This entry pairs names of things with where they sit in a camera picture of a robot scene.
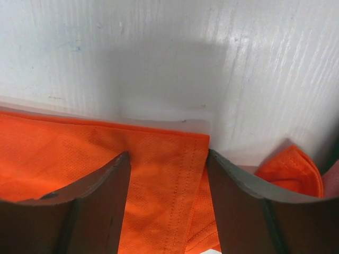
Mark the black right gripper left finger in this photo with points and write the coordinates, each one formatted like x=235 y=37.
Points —
x=83 y=217

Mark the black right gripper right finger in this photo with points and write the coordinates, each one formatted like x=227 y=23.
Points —
x=254 y=216

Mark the orange t shirt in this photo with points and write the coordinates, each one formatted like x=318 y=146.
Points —
x=169 y=206

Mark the pink folded t shirt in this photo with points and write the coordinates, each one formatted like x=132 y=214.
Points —
x=331 y=182

